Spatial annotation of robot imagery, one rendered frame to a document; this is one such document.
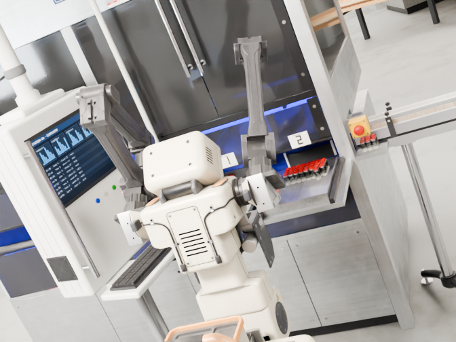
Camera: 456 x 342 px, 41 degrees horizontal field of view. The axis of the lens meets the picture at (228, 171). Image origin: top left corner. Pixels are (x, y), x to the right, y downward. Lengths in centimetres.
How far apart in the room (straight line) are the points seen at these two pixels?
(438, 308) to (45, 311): 205
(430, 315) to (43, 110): 194
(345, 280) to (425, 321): 42
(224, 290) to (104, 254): 84
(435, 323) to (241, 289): 132
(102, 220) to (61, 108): 49
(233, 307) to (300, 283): 103
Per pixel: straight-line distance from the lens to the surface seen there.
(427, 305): 314
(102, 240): 263
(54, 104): 259
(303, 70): 251
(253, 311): 193
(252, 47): 197
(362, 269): 285
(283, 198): 244
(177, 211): 177
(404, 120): 268
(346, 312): 299
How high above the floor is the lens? 178
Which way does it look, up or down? 17 degrees down
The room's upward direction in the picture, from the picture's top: 23 degrees counter-clockwise
